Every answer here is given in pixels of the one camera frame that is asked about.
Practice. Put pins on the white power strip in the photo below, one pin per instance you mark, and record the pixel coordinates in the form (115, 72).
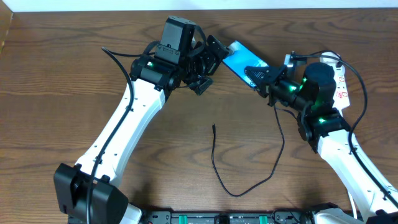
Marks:
(341, 98)

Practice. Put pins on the blue Galaxy smartphone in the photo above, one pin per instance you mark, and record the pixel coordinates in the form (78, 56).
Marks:
(241, 58)

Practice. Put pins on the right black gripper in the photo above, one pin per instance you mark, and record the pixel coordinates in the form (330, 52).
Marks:
(267, 87)

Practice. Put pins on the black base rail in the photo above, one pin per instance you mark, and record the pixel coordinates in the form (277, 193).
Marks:
(275, 217)

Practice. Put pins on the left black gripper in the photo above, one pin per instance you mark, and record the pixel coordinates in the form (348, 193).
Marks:
(210, 59)

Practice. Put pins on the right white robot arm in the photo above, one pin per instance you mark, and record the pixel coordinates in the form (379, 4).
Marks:
(321, 124)

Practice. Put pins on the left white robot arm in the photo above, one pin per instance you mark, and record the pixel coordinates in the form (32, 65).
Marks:
(89, 190)

